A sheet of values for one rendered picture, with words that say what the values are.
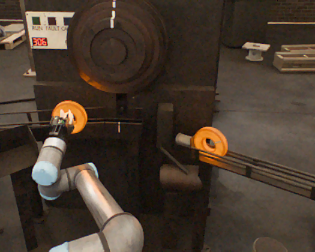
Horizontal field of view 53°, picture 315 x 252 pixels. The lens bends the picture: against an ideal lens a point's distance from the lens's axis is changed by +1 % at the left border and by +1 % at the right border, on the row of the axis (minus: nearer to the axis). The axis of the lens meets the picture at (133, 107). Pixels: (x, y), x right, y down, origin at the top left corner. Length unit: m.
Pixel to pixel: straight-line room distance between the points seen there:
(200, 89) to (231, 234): 0.91
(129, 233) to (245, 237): 1.33
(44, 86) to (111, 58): 0.50
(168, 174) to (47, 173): 0.64
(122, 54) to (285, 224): 1.47
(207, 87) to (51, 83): 0.83
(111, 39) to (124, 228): 0.81
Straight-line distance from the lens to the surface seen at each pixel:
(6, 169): 1.62
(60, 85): 1.73
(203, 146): 1.52
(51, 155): 1.24
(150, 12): 1.43
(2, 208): 2.35
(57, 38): 1.68
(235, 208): 2.26
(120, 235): 0.83
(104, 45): 1.39
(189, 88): 1.65
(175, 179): 1.60
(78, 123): 1.47
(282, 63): 4.77
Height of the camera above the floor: 1.51
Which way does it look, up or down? 26 degrees down
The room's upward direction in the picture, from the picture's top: 1 degrees counter-clockwise
